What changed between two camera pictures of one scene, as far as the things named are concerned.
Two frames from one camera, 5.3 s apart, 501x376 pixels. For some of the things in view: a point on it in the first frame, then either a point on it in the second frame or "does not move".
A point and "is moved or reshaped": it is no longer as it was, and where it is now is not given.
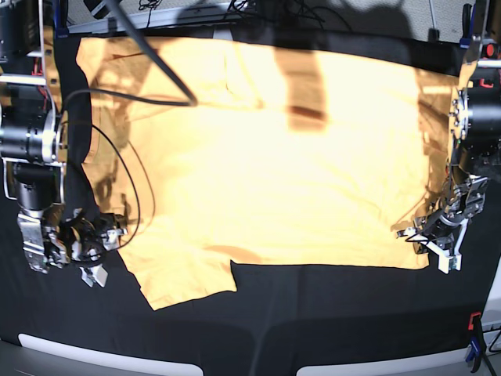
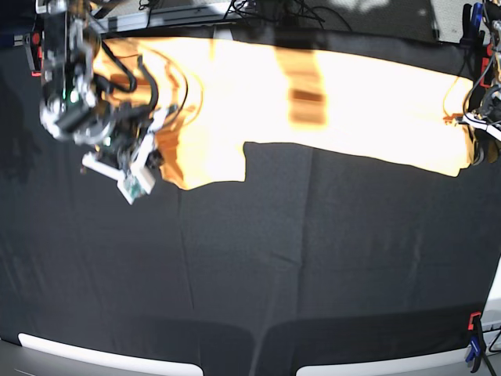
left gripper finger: [94, 274] → [88, 160]
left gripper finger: [110, 239] → [154, 160]
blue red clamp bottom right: [476, 352] does not move
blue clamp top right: [467, 25] does not move
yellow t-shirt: [214, 153] is moved or reshaped
